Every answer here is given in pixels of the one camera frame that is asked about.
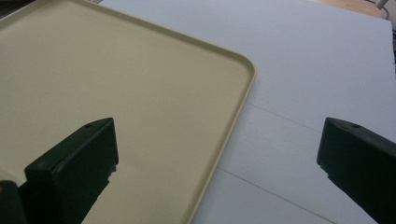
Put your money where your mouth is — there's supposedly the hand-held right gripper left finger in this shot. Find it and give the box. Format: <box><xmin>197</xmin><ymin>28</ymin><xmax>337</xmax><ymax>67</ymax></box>
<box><xmin>18</xmin><ymin>117</ymin><xmax>120</xmax><ymax>224</ymax></box>

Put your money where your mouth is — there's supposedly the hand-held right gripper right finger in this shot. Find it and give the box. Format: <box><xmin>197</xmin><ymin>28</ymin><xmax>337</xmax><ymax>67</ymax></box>
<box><xmin>316</xmin><ymin>117</ymin><xmax>396</xmax><ymax>224</ymax></box>

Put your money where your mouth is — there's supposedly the beige plastic tray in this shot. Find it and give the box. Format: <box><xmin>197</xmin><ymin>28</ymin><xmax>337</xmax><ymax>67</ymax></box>
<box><xmin>0</xmin><ymin>0</ymin><xmax>258</xmax><ymax>224</ymax></box>

